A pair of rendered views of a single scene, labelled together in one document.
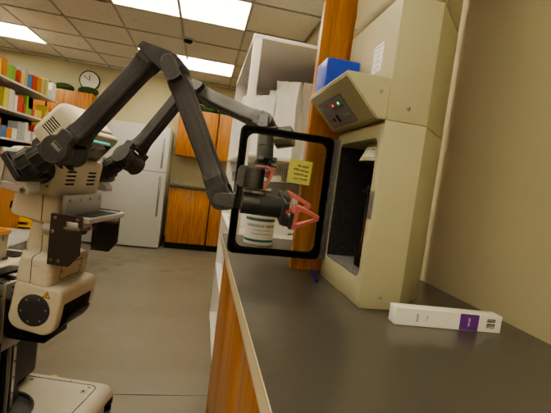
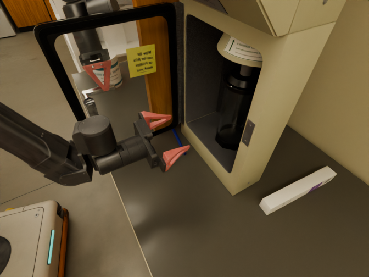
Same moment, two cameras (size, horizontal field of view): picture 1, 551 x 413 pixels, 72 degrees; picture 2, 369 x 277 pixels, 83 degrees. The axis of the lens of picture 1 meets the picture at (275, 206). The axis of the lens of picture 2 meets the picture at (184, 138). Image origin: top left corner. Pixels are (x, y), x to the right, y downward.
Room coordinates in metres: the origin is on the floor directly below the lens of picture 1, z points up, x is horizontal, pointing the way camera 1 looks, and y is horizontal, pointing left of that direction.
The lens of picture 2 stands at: (0.68, 0.00, 1.52)
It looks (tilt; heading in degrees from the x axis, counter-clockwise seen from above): 47 degrees down; 341
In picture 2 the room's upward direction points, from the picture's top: straight up
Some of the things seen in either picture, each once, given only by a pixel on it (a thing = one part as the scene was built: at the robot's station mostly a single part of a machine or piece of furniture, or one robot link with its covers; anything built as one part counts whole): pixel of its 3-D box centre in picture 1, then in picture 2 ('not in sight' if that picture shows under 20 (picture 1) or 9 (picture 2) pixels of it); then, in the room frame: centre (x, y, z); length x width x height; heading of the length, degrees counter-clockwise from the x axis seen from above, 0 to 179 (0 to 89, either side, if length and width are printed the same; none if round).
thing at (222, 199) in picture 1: (240, 187); (87, 147); (1.01, 0.10, 1.20); 0.12 x 0.09 x 0.11; 85
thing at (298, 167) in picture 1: (281, 194); (129, 92); (1.19, -0.01, 1.19); 0.30 x 0.01 x 0.40; 103
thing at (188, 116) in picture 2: (388, 207); (245, 88); (1.11, -0.33, 1.19); 0.26 x 0.24 x 0.35; 11
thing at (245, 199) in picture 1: (250, 201); (107, 156); (1.00, 0.07, 1.17); 0.07 x 0.06 x 0.07; 101
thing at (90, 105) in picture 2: not in sight; (92, 110); (1.16, 0.09, 1.18); 0.02 x 0.02 x 0.06; 13
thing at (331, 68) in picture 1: (336, 79); not in sight; (1.16, -0.13, 1.56); 0.10 x 0.10 x 0.09; 11
